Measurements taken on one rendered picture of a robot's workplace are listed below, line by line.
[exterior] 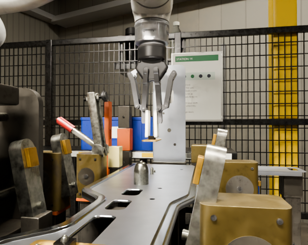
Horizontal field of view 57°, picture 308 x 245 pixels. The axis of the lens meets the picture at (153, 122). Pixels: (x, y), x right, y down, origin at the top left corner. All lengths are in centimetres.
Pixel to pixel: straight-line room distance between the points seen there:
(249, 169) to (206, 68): 72
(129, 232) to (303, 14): 256
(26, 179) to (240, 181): 43
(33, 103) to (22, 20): 314
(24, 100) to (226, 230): 38
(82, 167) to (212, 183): 51
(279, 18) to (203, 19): 158
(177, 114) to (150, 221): 65
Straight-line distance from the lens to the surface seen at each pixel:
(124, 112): 105
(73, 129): 80
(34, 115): 52
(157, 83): 73
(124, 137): 105
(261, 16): 280
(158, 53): 73
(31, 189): 48
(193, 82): 128
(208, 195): 31
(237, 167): 65
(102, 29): 352
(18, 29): 358
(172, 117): 100
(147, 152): 107
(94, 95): 77
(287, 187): 90
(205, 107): 127
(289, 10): 144
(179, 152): 100
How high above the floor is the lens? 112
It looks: 1 degrees up
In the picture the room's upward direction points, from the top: straight up
